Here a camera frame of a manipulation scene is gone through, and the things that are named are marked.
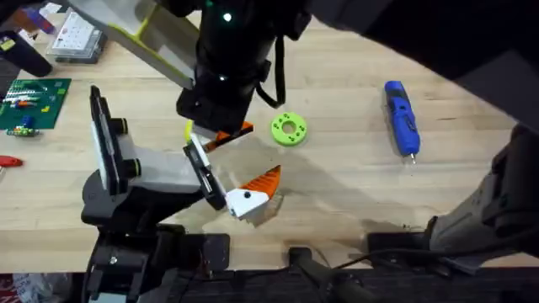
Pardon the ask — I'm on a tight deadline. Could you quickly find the red tool handle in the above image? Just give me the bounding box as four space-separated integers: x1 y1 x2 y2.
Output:
0 155 24 169

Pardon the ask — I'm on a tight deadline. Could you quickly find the orange ribbed wedge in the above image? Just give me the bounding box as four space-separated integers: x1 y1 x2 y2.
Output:
203 120 256 153

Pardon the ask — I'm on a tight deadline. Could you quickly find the green disc with holes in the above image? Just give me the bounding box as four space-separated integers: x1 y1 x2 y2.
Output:
269 111 309 147

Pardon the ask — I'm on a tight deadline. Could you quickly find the black cable at rail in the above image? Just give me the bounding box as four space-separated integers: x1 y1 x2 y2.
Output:
331 247 519 271

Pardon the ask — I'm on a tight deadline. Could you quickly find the black tool with yellow label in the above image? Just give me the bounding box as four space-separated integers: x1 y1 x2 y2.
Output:
0 29 55 79

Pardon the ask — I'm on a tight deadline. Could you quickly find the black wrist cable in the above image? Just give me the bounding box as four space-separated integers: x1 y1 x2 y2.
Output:
254 35 288 109

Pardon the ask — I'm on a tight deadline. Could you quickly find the clear plastic parts box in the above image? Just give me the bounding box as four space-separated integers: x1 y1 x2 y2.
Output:
45 9 109 65

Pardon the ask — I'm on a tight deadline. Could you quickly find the blue electric screwdriver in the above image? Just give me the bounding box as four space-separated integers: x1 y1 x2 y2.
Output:
382 80 422 165

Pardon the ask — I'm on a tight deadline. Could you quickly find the white plastic bag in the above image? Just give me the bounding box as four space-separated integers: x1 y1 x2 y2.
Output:
0 272 82 303

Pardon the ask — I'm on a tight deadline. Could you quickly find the black rail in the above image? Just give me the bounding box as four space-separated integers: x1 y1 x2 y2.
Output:
0 268 539 303

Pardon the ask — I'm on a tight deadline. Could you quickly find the wrist upright flat plate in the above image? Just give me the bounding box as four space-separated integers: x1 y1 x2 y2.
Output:
66 0 200 91
88 84 130 197

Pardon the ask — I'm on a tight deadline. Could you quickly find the green board with toy blocks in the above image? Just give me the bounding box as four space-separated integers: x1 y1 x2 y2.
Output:
0 77 73 131

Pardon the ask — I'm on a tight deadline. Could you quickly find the small coloured toy block piece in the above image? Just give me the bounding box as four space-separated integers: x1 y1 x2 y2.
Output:
5 114 42 138

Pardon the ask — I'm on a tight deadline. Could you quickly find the right wrist upright flat plate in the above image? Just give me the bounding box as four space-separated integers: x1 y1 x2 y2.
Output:
66 0 200 91

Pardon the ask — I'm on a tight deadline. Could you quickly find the left wrist upright flat plate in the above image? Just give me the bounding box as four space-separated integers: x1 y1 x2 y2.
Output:
88 84 130 197

